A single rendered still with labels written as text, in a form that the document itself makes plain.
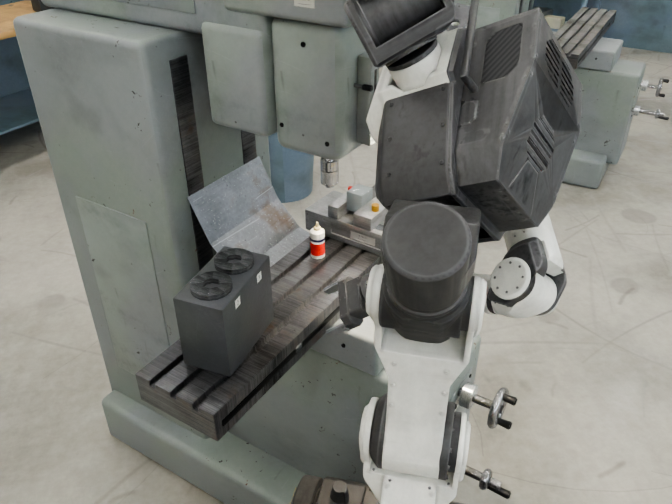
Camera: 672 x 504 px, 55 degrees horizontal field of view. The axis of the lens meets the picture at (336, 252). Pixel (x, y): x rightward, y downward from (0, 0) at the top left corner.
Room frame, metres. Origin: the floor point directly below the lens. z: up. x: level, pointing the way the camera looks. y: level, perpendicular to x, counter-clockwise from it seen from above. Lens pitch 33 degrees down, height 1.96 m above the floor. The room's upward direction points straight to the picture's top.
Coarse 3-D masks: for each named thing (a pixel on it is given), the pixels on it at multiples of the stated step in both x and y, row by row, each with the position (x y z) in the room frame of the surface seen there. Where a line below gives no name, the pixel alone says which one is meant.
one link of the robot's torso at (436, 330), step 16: (384, 272) 0.79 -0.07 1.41; (384, 288) 0.76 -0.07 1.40; (384, 304) 0.75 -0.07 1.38; (464, 304) 0.73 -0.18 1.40; (384, 320) 0.75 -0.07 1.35; (400, 320) 0.73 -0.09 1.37; (416, 320) 0.71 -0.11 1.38; (432, 320) 0.71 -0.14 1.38; (448, 320) 0.71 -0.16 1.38; (464, 320) 0.74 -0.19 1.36; (416, 336) 0.75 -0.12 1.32; (432, 336) 0.74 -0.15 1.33; (448, 336) 0.74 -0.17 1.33
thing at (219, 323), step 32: (224, 256) 1.21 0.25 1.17; (256, 256) 1.23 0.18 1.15; (192, 288) 1.09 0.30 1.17; (224, 288) 1.09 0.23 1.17; (256, 288) 1.16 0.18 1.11; (192, 320) 1.05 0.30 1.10; (224, 320) 1.03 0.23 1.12; (256, 320) 1.15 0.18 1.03; (192, 352) 1.06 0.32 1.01; (224, 352) 1.03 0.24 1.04
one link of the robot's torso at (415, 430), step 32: (480, 288) 0.76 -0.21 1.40; (480, 320) 0.73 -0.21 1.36; (384, 352) 0.80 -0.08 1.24; (416, 352) 0.79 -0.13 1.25; (448, 352) 0.79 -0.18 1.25; (416, 384) 0.78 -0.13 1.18; (448, 384) 0.77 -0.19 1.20; (384, 416) 0.81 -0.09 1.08; (416, 416) 0.78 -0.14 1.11; (448, 416) 0.80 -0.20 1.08; (384, 448) 0.77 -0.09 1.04; (416, 448) 0.76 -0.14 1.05; (448, 448) 0.75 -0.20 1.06
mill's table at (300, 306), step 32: (288, 256) 1.51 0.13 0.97; (352, 256) 1.51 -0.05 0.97; (288, 288) 1.36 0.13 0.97; (320, 288) 1.36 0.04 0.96; (288, 320) 1.24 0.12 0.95; (320, 320) 1.25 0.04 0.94; (256, 352) 1.12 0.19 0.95; (288, 352) 1.14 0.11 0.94; (160, 384) 1.01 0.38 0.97; (192, 384) 1.01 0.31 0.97; (224, 384) 1.01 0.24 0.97; (256, 384) 1.03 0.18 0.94; (192, 416) 0.95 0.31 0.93; (224, 416) 0.94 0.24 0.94
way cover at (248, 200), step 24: (240, 168) 1.76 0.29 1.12; (264, 168) 1.83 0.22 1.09; (216, 192) 1.64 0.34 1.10; (264, 192) 1.77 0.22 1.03; (216, 216) 1.60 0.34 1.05; (240, 216) 1.66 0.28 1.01; (264, 216) 1.71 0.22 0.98; (288, 216) 1.77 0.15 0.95; (216, 240) 1.55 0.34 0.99; (240, 240) 1.59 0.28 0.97; (264, 240) 1.64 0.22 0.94; (288, 240) 1.68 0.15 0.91
